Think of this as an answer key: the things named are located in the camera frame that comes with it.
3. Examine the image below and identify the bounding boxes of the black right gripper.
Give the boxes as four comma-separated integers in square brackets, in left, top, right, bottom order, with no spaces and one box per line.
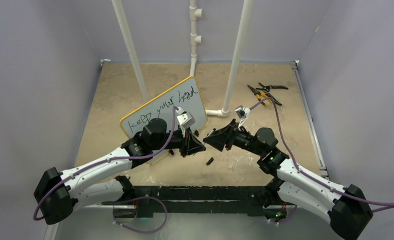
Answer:
[204,118,264,157]

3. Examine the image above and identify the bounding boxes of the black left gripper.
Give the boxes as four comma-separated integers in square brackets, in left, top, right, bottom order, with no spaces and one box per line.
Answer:
[151,124,205,158]

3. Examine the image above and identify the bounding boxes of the black metal whiteboard stand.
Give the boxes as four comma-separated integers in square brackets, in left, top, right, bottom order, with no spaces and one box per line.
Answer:
[166,129,206,157]

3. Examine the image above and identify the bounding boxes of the black marker cap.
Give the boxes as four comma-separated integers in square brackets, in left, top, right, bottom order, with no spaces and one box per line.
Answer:
[206,157,214,166]

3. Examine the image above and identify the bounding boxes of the yellow framed whiteboard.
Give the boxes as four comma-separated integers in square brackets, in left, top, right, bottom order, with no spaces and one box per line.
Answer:
[120,77,207,168]

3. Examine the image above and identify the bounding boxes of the black whiteboard marker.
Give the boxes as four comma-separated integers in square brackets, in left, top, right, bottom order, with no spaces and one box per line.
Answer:
[206,128,216,137]

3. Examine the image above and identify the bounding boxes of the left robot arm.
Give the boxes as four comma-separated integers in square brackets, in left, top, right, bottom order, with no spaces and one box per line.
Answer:
[33,114,206,225]

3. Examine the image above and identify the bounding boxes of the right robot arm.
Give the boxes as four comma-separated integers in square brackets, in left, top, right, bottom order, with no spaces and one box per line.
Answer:
[203,120,373,240]

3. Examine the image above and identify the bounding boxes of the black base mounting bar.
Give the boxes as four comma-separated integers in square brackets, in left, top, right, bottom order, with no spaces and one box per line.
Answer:
[102,184,298,219]

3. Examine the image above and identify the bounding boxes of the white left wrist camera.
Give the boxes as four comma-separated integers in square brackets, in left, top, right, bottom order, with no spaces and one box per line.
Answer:
[174,106,196,136]

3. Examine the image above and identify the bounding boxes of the yellow handled needle-nose pliers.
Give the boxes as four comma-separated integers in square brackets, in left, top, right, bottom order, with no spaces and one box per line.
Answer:
[248,85,282,106]

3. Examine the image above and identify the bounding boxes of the black handled wire cutters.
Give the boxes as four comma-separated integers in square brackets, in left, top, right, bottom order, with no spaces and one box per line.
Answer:
[256,82,289,93]

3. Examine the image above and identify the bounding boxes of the aluminium rail right edge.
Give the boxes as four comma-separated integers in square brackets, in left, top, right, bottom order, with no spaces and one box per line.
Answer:
[290,60,329,180]

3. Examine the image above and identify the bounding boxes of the aluminium front frame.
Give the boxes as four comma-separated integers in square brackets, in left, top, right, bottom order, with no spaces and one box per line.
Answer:
[44,205,340,240]

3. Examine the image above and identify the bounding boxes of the white PVC pipe frame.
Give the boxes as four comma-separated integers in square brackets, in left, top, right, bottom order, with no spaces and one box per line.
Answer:
[111,0,254,118]

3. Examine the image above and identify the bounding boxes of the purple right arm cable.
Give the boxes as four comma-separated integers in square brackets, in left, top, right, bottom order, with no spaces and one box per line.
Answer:
[248,96,394,226]

